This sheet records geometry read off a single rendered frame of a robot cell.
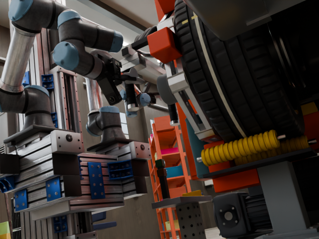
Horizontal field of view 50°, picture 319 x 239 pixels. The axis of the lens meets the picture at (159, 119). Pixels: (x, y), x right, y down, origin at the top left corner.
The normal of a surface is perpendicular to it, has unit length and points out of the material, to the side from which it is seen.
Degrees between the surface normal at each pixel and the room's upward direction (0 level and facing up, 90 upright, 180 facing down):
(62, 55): 90
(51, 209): 90
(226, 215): 90
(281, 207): 90
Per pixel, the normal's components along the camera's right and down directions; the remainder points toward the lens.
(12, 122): 0.79, -0.32
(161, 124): 0.01, -0.31
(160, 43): -0.50, -0.18
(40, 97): 0.62, -0.34
